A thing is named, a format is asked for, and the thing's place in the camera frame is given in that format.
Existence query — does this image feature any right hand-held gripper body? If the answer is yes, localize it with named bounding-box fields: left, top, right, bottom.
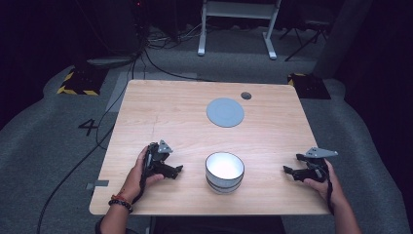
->
left=295, top=146, right=339, bottom=183

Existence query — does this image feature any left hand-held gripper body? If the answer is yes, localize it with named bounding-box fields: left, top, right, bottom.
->
left=142, top=139, right=174, bottom=183

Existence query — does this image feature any white bowl with dark rim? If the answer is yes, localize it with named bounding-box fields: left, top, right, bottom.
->
left=206, top=179, right=244, bottom=196
left=205, top=151, right=245, bottom=187

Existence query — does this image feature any person's left hand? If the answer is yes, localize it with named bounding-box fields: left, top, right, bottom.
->
left=124, top=145, right=166, bottom=205

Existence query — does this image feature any person's right hand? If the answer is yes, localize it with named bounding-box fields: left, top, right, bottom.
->
left=303, top=158, right=348, bottom=206

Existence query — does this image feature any grey tape piece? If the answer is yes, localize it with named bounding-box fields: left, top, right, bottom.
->
left=85, top=178, right=110, bottom=191

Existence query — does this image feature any person's dark clothing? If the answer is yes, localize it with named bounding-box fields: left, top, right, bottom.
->
left=94, top=214, right=287, bottom=234

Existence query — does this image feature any grey round plate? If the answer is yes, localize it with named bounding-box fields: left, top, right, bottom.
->
left=206, top=97, right=245, bottom=129

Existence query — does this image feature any grey flat stand base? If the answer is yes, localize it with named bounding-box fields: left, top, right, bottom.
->
left=86, top=56, right=139, bottom=68

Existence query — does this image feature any black tripod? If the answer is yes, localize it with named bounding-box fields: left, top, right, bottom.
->
left=278, top=19, right=329, bottom=62

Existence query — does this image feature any grey curtain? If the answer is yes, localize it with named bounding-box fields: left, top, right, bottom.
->
left=312, top=0, right=375, bottom=80

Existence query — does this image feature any black wrist strap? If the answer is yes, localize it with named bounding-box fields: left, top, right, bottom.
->
left=325, top=179, right=336, bottom=216
left=131, top=152, right=154, bottom=205

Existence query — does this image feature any red cord bracelet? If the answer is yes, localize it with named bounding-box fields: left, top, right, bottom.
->
left=110, top=193, right=133, bottom=205

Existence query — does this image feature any black bead bracelet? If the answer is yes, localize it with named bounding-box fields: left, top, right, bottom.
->
left=107, top=198, right=134, bottom=215

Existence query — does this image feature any black yellow striped base plate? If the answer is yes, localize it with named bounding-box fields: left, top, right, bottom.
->
left=56, top=65, right=109, bottom=98
left=286, top=72, right=332, bottom=100

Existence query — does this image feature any white metal desk frame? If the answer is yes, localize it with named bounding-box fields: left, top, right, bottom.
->
left=197, top=0, right=283, bottom=61

